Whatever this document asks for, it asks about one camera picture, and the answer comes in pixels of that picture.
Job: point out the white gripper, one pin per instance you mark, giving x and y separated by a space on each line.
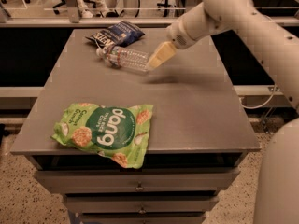
176 36

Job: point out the clear plastic water bottle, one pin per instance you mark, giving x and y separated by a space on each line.
120 57

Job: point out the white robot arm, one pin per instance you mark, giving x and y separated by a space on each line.
277 51

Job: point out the blue chip bag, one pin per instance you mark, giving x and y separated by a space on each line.
121 34

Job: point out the green dang chips bag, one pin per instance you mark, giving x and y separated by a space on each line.
118 133

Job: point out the person legs with shoes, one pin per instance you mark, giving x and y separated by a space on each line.
102 9

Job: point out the grey drawer cabinet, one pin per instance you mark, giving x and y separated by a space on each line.
199 134

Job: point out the metal railing frame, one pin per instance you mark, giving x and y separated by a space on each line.
67 13

